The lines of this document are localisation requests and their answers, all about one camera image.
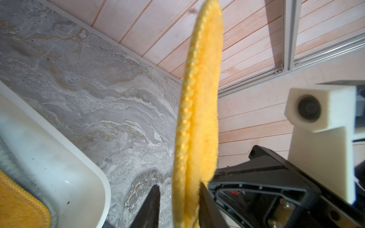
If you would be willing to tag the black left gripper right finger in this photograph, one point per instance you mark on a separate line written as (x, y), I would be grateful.
(209, 214)

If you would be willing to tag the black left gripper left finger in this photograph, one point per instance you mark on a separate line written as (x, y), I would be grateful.
(148, 215)

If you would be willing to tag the yellow insole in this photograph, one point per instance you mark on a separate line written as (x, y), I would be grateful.
(20, 209)
(196, 141)

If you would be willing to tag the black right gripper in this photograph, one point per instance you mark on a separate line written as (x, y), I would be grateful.
(267, 191)

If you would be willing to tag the white plastic storage box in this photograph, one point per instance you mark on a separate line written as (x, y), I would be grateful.
(76, 187)

